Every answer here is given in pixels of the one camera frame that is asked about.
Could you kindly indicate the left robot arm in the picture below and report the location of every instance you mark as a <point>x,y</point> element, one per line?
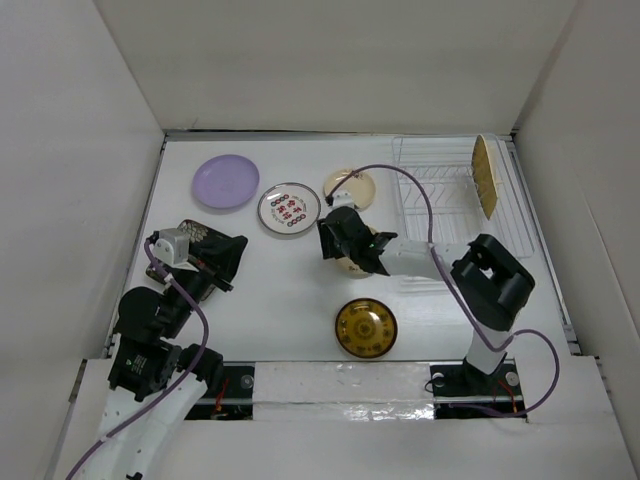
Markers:
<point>162,365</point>

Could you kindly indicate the bamboo woven tray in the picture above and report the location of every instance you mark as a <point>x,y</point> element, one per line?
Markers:
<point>485,154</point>

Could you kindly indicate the black floral square plate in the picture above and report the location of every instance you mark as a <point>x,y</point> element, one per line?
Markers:
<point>189,226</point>

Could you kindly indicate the white plate red characters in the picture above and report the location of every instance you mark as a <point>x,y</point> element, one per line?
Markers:
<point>288,210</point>

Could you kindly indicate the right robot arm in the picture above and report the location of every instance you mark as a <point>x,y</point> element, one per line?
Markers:
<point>489,283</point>

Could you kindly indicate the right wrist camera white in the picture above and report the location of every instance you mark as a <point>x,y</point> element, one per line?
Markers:
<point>340,198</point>

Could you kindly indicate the dark golden patterned plate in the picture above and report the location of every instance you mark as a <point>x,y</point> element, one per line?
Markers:
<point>366,328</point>

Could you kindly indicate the white wire dish rack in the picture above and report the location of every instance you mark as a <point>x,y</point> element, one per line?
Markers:
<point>443,166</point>

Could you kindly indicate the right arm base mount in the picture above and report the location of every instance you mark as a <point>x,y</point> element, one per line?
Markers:
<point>458,393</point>

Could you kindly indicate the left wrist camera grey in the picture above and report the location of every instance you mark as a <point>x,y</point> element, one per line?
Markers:
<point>171,248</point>

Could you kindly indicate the purple round plate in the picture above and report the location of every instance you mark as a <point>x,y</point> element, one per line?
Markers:
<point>226,181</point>

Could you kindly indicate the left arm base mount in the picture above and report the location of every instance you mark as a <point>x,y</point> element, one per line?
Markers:
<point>232,399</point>

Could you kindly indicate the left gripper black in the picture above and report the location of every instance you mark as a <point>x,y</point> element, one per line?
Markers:
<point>221,280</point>

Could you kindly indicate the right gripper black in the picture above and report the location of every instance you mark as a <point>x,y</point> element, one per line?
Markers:
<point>330,249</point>

